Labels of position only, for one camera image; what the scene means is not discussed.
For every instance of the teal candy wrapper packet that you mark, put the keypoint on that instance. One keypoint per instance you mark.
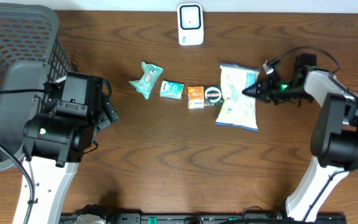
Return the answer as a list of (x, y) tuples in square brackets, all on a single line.
[(146, 83)]

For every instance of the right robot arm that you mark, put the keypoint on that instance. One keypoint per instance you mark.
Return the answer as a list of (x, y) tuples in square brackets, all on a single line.
[(334, 142)]

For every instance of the small teal packet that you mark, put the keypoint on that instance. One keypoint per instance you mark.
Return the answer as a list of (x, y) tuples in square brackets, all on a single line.
[(171, 90)]

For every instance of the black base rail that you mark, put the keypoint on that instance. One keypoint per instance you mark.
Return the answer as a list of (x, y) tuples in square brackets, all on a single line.
[(135, 218)]

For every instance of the large white snack bag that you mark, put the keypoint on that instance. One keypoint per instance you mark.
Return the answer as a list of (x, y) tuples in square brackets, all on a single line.
[(237, 110)]

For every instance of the dark green round-label packet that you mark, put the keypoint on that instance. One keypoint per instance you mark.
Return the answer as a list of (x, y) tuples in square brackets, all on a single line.
[(213, 96)]

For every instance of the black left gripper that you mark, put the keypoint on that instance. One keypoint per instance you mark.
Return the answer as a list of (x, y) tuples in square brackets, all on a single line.
[(110, 112)]

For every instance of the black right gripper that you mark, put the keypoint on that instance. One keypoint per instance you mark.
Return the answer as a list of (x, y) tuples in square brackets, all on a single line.
[(264, 92)]

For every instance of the grey plastic basket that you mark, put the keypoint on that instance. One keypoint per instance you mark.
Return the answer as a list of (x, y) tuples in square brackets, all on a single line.
[(30, 55)]

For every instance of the orange snack packet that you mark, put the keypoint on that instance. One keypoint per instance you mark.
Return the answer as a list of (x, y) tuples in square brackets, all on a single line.
[(196, 97)]

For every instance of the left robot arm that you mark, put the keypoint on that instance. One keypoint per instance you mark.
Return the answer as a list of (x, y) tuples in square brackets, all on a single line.
[(56, 139)]

